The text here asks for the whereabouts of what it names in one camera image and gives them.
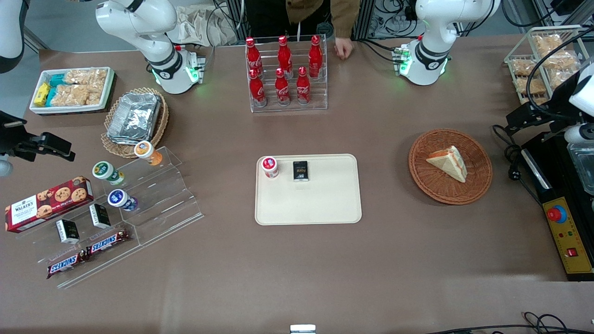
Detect person's dark torso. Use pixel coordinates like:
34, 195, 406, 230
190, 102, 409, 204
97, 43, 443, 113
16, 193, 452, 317
244, 0, 333, 39

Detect green-lidded yogurt cup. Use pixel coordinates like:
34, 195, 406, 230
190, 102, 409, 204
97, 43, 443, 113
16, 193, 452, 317
91, 161, 125, 186

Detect clear acrylic bottle rack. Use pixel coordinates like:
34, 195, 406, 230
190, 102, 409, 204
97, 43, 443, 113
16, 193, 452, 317
245, 34, 329, 113

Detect black floor cables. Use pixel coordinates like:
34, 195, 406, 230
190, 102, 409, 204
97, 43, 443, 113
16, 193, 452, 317
426, 311, 594, 334

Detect white wire rack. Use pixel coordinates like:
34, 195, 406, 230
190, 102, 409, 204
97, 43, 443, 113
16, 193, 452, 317
504, 25, 594, 124

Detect red cola bottle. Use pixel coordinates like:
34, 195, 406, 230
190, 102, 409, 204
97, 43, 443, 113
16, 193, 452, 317
296, 66, 311, 105
277, 36, 293, 77
249, 69, 268, 108
274, 68, 291, 107
308, 35, 323, 79
245, 37, 263, 77

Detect black power cable with plug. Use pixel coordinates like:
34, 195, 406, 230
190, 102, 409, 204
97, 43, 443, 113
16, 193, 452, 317
491, 124, 544, 206

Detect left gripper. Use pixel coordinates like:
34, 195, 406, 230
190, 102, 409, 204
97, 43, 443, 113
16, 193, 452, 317
505, 103, 565, 136

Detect brown-sleeved person forearm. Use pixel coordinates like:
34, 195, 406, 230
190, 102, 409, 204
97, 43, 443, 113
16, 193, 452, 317
330, 0, 361, 40

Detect Snickers chocolate bar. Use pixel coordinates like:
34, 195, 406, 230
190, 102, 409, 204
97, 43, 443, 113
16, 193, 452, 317
46, 250, 89, 279
85, 228, 131, 257

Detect red emergency stop button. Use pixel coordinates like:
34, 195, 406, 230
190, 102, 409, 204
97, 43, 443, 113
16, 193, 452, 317
546, 204, 568, 225

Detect triangular sandwich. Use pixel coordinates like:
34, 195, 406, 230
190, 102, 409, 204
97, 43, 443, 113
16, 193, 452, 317
426, 145, 468, 184

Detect yellow snack packet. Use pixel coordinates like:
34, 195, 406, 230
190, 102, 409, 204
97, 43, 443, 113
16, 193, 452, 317
33, 82, 51, 108

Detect orange-lidded yogurt cup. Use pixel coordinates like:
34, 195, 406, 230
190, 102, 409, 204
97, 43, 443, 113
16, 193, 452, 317
134, 140, 164, 167

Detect brown wicker basket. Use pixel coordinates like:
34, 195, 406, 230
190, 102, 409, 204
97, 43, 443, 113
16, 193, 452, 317
408, 128, 493, 206

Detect white rectangular snack bin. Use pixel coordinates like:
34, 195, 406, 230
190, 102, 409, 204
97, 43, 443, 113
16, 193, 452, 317
29, 66, 116, 116

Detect red Walkers cookie box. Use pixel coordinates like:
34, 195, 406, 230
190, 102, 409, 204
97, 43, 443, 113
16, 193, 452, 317
4, 176, 95, 234

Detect light tan wicker basket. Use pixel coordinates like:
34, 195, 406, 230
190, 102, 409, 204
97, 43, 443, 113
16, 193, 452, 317
100, 87, 170, 159

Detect blue-lidded yogurt cup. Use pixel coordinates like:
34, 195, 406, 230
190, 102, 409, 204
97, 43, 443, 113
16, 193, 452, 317
107, 189, 139, 212

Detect beige plastic tray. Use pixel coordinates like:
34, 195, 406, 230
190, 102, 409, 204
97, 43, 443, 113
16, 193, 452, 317
254, 154, 362, 226

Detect red-lidded yogurt cup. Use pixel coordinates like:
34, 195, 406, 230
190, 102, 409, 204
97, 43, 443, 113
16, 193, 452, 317
261, 156, 280, 180

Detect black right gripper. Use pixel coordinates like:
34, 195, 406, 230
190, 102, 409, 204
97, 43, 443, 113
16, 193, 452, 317
0, 110, 76, 162

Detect stack of foil containers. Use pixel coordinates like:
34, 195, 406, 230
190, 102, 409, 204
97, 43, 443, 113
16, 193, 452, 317
106, 92, 162, 145

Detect black tabletop machine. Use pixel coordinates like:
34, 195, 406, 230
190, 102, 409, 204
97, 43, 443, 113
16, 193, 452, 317
520, 131, 594, 206

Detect clear plastic container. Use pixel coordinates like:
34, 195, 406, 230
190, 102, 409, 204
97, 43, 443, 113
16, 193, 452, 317
566, 141, 594, 196

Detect clear acrylic stepped display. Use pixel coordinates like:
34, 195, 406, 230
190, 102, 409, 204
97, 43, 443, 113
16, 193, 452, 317
16, 146, 204, 289

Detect beige cloth bag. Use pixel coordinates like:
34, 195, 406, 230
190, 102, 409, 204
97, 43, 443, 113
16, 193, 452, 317
168, 4, 238, 47

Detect person's bare hand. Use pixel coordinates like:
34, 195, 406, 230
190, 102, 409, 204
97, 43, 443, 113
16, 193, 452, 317
334, 37, 355, 61

